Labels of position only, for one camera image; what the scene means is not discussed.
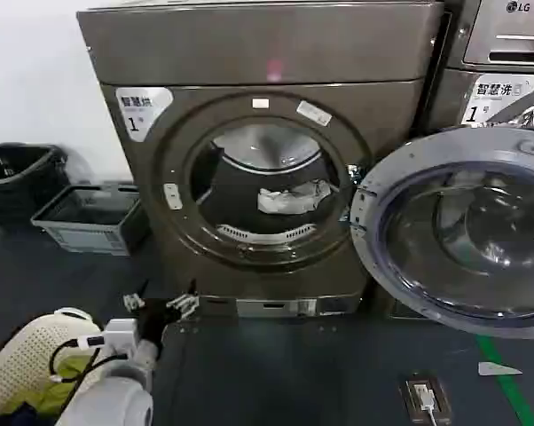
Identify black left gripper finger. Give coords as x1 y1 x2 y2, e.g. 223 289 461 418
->
166 278 201 320
123 278 151 312

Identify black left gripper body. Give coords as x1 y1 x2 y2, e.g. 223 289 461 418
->
137 298 172 345

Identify grey plastic basket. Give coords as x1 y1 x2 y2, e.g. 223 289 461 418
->
30 183 149 257

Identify yellow-green garment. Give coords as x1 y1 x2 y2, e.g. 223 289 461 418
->
39 353 98 406

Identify white perforated laundry basket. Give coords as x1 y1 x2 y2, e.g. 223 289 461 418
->
0 306 105 426

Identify white cloth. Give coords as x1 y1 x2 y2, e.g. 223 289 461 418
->
256 178 334 215

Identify dark blue garment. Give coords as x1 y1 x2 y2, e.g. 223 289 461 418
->
0 390 67 426

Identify black plastic basket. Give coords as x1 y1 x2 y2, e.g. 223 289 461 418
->
0 142 69 225

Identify metal floor socket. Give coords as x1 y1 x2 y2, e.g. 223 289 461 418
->
398 374 453 426

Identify grey dryer with open drum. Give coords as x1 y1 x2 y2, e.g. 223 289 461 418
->
75 0 446 319

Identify round glass dryer door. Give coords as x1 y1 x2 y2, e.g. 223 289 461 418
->
348 125 534 342

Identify white floor sticker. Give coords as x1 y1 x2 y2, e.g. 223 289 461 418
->
477 360 524 376

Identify green floor tape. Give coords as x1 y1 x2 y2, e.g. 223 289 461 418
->
476 333 534 426

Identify grey stacked laundry machine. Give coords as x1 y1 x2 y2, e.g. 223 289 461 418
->
420 0 534 139

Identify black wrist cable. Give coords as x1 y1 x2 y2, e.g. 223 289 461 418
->
48 335 120 388

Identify white plug with cable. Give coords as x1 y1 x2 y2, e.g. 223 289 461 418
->
414 383 442 426

